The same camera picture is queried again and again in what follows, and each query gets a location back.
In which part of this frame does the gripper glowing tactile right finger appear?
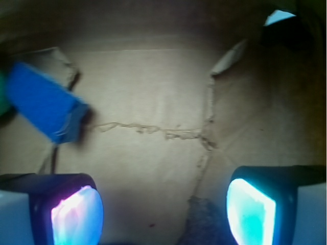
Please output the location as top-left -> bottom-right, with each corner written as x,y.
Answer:
226,165 -> 326,244

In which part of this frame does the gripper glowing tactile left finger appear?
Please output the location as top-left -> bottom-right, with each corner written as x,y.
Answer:
1,174 -> 104,244

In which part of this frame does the blue foam block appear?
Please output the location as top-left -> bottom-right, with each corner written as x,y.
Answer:
6,62 -> 88,144

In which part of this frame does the green rubber ball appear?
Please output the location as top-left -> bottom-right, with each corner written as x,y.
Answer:
0,70 -> 12,116

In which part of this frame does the brown paper bag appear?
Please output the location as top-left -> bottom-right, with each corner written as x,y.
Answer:
1,1 -> 326,244

